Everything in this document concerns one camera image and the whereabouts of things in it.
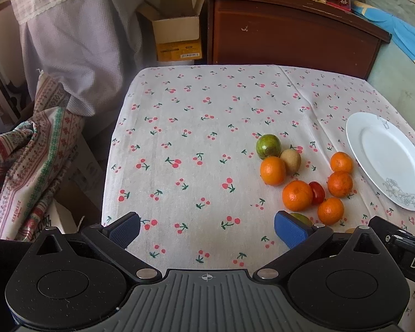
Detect small green fruit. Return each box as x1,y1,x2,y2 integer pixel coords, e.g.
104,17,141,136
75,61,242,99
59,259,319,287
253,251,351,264
291,213,313,226

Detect large front orange mandarin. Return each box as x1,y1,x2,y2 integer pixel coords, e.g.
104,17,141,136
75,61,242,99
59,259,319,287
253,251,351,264
282,181,313,212

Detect red cherry tomato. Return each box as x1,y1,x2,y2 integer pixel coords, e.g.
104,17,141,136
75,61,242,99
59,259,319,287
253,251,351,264
309,181,325,205

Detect large green round fruit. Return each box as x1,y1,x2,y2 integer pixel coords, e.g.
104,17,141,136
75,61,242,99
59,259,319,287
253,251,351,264
256,134,282,160

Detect brown kiwi fruit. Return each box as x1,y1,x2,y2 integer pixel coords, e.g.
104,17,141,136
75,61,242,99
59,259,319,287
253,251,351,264
280,148,301,175

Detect white floral plate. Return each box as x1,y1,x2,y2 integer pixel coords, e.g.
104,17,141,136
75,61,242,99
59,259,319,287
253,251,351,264
346,112,415,211

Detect cherry print tablecloth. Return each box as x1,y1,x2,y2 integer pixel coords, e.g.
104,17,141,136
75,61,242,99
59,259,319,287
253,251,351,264
101,64,415,329

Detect striped patterned blanket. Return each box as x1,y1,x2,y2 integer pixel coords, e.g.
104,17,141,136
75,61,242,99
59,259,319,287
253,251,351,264
0,72,84,241

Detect green sofa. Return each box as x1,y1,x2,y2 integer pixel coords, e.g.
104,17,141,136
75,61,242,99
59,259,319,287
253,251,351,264
352,0,415,131

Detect grey checked curtain cover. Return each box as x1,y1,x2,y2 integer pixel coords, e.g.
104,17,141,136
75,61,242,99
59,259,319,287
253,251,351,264
11,0,144,139

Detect blue printed cloth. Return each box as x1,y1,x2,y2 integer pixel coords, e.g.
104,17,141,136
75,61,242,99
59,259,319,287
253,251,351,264
352,1,415,64

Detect dark wooden cabinet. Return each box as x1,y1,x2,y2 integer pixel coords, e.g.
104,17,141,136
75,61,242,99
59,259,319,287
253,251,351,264
205,0,391,79

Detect open cardboard box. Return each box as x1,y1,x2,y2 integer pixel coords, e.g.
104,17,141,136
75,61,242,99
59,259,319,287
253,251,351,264
136,0,204,63

